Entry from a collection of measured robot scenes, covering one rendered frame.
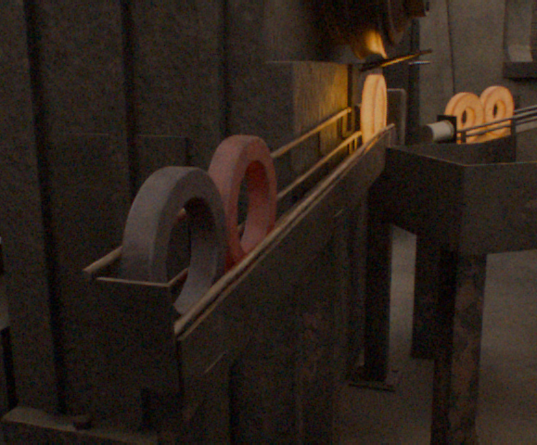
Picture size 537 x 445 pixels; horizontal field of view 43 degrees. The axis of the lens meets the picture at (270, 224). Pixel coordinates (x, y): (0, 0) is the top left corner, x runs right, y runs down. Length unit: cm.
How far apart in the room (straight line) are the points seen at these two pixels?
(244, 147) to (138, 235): 24
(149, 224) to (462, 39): 389
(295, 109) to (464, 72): 319
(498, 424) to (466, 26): 302
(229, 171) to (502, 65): 365
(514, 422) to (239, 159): 123
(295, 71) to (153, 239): 71
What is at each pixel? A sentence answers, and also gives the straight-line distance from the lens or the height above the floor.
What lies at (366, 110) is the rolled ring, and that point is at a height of 76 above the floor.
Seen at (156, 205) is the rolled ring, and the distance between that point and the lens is 63.
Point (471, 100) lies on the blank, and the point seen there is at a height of 76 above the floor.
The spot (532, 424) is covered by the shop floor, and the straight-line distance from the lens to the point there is 185.
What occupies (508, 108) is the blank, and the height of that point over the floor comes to 73.
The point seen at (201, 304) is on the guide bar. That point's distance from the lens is 68.
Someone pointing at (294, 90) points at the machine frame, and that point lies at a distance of 127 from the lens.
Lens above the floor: 86
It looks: 13 degrees down
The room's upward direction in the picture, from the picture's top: straight up
